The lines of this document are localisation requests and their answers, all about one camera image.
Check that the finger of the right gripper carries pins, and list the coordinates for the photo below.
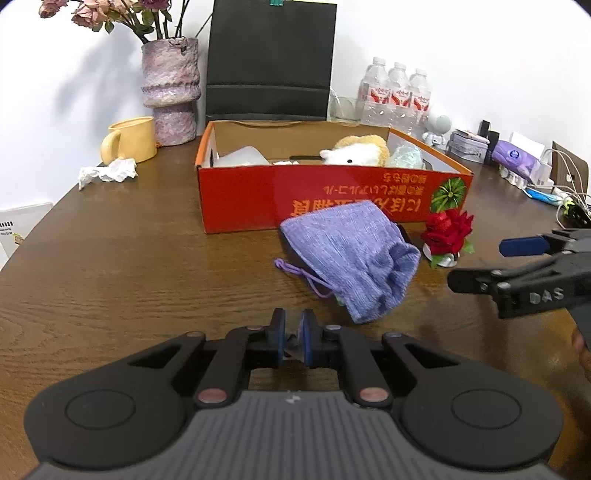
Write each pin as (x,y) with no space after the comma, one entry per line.
(489,279)
(571,240)

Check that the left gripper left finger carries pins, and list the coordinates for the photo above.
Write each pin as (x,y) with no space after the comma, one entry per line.
(130,410)

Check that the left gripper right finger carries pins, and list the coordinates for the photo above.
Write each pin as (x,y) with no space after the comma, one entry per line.
(459,411)

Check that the red rose ornament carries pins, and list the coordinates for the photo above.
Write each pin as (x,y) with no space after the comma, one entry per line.
(446,237)

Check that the purple drawstring pouch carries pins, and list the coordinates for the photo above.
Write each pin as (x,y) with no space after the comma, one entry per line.
(357,254)

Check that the purple tissue pack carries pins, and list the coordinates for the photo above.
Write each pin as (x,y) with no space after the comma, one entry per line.
(515,159)

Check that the black small bottle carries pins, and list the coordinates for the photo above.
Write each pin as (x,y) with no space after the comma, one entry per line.
(492,137)

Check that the iridescent plastic bag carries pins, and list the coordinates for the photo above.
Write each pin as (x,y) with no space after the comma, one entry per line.
(406,156)

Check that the white robot figurine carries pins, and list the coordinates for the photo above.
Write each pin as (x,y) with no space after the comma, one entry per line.
(436,129)

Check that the white yellow plush toy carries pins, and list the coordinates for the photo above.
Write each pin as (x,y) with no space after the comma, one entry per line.
(366,150)

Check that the water bottle right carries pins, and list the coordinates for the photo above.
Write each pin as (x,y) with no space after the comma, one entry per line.
(420,102)

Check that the water bottle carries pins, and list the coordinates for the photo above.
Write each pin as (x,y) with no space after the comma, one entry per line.
(400,96)
(374,94)
(420,102)

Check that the water bottle middle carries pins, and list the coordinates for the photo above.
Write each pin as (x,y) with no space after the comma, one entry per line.
(400,96)

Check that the water bottle left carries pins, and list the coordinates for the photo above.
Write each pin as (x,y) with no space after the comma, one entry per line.
(374,94)

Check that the clear drinking glass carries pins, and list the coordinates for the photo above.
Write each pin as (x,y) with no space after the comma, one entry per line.
(343,109)

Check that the white card at left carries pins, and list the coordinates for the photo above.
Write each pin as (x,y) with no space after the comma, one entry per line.
(16,224)

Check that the crumpled tissue beside mug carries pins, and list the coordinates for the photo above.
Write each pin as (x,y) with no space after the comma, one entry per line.
(116,171)

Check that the orange cardboard box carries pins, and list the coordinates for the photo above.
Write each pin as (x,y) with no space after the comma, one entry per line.
(297,181)

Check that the yellow mug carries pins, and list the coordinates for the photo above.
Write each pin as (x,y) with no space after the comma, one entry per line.
(129,139)

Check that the black paper bag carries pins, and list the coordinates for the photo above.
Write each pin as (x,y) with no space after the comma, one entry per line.
(269,63)

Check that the purple ceramic vase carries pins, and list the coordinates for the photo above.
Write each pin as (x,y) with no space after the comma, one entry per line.
(171,88)

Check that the dried pink flowers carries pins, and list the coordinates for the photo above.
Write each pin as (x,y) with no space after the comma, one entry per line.
(147,20)

